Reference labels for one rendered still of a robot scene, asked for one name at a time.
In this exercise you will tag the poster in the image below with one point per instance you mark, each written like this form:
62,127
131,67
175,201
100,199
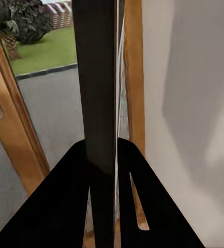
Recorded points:
99,36

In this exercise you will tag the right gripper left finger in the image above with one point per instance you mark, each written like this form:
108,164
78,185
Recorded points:
54,215

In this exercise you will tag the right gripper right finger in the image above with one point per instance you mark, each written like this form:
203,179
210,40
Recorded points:
168,226

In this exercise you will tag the door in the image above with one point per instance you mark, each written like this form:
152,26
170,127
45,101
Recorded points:
40,101

